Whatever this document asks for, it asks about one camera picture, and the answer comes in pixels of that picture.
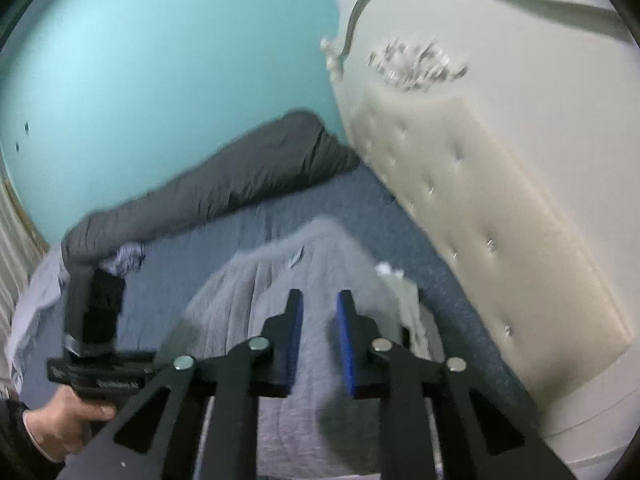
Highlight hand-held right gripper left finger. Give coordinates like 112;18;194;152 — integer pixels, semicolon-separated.
55;289;304;480

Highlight cream tufted headboard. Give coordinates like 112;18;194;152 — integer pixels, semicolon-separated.
320;0;640;466

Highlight light grey bed sheet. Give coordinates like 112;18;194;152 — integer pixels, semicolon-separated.
5;252;71;396

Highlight blue-grey crumpled shorts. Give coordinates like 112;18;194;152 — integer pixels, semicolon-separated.
97;241;148;278

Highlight beige striped curtain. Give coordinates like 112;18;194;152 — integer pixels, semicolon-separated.
0;170;48;341

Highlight grey knit sweater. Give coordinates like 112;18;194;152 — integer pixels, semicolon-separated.
155;216;446;478

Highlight person's left hand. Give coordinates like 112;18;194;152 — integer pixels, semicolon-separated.
22;387;119;464

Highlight person's left forearm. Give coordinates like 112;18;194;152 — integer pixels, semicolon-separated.
0;400;66;480

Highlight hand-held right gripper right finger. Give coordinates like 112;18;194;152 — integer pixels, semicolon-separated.
336;290;576;480

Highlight black white folded clothes stack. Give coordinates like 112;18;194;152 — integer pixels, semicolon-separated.
375;262;446;361

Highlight dark grey rolled duvet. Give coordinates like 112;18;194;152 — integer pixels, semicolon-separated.
61;111;362;276

